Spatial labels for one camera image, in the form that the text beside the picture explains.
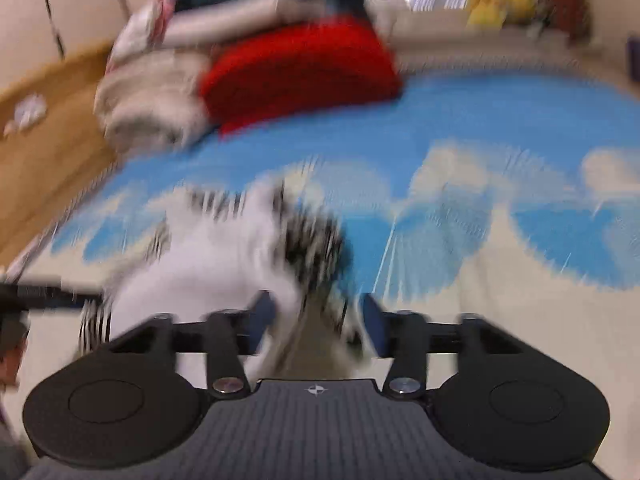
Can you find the dark red cushion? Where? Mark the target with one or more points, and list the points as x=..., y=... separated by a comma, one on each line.
x=565, y=0

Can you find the black white striped hoodie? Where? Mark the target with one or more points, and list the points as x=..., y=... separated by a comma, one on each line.
x=210, y=260

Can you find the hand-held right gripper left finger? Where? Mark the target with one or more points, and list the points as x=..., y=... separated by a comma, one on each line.
x=265, y=317

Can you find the grey white folded quilt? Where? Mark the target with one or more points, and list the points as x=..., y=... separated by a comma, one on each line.
x=150, y=120

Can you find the white folded sheet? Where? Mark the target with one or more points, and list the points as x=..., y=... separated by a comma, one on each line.
x=225, y=15

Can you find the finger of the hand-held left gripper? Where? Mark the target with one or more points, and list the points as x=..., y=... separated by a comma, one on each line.
x=45, y=296

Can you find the blue patterned bed sheet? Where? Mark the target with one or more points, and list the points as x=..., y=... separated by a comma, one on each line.
x=500, y=135

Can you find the tissue pack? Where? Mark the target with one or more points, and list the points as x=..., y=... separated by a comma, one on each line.
x=30, y=110

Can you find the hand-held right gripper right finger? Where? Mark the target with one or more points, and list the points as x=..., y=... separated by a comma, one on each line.
x=375, y=325

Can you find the pink white clothes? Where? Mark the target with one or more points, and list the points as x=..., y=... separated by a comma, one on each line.
x=145, y=25

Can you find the yellow bear plush toy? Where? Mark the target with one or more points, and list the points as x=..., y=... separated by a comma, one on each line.
x=485, y=10

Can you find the purple box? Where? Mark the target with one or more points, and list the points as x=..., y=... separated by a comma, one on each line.
x=634, y=57

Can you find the red folded blanket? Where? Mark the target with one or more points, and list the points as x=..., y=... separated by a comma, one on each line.
x=300, y=70

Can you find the cream folded blanket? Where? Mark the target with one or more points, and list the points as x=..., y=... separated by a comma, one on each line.
x=160, y=72

